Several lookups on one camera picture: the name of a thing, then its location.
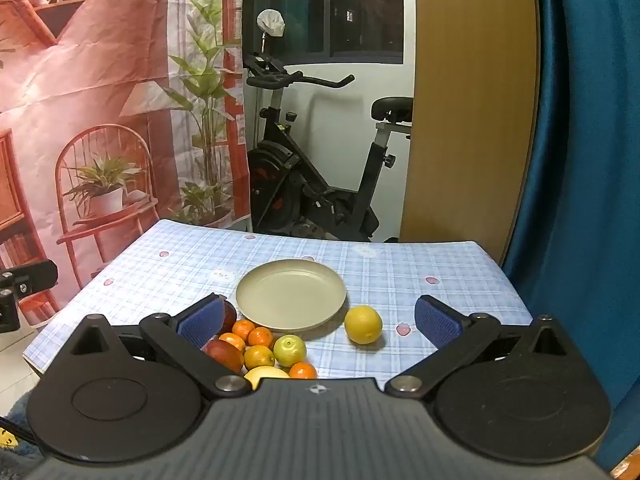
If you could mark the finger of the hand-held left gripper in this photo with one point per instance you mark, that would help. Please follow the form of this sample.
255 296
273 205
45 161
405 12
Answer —
35 275
7 312

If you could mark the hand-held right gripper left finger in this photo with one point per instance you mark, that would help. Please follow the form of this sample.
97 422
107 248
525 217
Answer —
200 322

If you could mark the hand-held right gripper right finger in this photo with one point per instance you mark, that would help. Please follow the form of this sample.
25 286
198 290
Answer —
440 322

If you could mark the dark purple mangosteen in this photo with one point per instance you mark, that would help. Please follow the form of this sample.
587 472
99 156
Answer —
229 314

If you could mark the small orange tangerine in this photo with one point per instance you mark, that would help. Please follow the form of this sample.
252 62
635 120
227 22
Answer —
243 329
232 342
260 336
303 371

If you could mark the red apple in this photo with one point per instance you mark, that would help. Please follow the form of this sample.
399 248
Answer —
223 355

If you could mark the round yellow orange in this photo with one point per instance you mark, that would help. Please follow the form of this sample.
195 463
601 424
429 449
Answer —
258 356

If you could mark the yellow lemon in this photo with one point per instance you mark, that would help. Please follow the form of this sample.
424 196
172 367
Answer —
363 325
267 374

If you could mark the green yellow citrus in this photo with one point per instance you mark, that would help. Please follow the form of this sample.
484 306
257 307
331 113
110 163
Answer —
289 350

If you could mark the beige round plate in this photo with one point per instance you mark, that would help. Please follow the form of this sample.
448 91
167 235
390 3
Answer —
290 295

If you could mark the blue checked tablecloth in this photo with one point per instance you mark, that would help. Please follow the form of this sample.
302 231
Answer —
400 270

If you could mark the dark teal fuzzy cloth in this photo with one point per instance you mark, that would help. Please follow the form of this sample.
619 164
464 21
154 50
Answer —
15 462

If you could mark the black exercise bike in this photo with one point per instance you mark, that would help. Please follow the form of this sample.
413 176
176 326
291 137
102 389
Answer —
280 170

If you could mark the blue curtain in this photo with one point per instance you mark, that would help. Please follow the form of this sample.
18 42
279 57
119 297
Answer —
575 210

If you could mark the wooden board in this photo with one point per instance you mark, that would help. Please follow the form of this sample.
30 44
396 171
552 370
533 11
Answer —
465 110

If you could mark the printed backdrop cloth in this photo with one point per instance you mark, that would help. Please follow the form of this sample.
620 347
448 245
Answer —
100 60

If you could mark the white cloth cap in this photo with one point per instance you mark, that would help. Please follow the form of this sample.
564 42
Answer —
270 22

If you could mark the dark window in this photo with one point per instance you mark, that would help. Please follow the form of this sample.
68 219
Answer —
325 5

